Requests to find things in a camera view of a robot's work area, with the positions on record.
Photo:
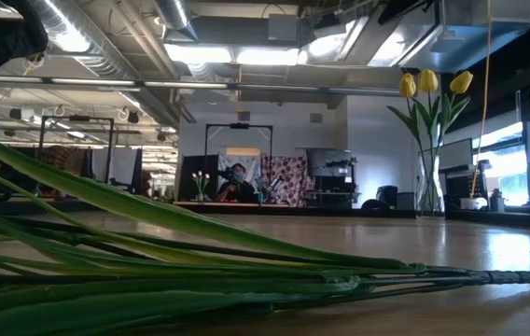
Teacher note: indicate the yellow artificial tulip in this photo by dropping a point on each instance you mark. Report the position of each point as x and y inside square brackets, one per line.
[461, 82]
[407, 85]
[428, 80]

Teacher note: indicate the white blossom spray green stems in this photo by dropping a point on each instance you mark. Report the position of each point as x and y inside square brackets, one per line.
[153, 298]

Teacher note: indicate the small vase with pale tulips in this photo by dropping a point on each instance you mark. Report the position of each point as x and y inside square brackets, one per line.
[200, 179]

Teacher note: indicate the tall clear glass vase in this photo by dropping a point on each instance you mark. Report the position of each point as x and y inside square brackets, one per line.
[430, 198]

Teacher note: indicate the purple circle patterned cloth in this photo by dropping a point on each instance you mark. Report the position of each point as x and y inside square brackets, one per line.
[293, 177]

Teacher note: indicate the person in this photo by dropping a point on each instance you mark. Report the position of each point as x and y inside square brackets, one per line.
[239, 191]

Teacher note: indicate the black shelf cart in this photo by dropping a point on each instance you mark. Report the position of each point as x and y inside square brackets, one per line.
[332, 184]

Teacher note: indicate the black panel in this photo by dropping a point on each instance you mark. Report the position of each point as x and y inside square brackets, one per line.
[188, 182]

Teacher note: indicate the bright ceiling light panel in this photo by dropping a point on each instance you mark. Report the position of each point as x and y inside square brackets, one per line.
[267, 56]
[199, 54]

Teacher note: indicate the black office chair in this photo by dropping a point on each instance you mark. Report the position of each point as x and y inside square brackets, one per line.
[386, 196]

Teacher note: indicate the grey ceiling box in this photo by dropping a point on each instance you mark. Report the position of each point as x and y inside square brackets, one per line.
[283, 27]

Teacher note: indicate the grey bin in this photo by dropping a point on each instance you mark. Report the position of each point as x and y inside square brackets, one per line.
[406, 201]

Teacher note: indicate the white panel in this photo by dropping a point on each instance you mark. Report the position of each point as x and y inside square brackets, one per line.
[120, 163]

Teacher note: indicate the grey computer monitor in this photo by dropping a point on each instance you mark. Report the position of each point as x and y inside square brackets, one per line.
[456, 154]

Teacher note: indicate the black desk unit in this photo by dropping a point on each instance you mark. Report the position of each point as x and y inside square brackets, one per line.
[461, 186]

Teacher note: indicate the red plaid cloth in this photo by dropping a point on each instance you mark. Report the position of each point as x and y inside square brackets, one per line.
[66, 158]

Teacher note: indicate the white round container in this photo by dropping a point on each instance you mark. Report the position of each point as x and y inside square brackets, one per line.
[472, 203]

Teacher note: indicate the large metal ceiling hood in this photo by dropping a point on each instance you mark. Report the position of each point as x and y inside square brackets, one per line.
[503, 28]

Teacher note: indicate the black rig frame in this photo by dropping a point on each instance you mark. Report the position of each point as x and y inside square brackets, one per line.
[76, 118]
[239, 126]

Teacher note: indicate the small spiral ceiling duct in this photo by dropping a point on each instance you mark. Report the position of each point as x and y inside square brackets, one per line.
[174, 14]

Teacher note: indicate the large spiral ceiling duct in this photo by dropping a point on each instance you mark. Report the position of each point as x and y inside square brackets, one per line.
[101, 51]

